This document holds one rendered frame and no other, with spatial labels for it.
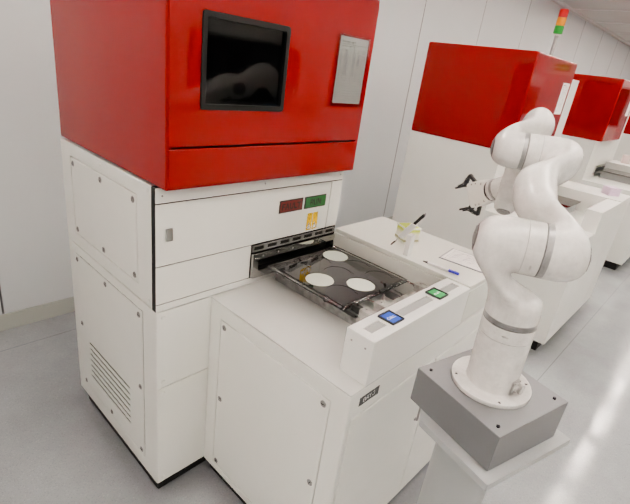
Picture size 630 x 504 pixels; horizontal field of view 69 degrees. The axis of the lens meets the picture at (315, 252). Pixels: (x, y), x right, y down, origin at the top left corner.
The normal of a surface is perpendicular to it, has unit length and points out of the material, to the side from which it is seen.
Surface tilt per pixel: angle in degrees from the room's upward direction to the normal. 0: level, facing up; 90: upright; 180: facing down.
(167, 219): 90
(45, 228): 90
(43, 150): 90
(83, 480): 0
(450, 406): 90
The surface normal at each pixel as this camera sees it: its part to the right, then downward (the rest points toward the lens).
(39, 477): 0.13, -0.91
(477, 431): -0.85, 0.10
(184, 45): 0.72, 0.36
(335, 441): -0.69, 0.20
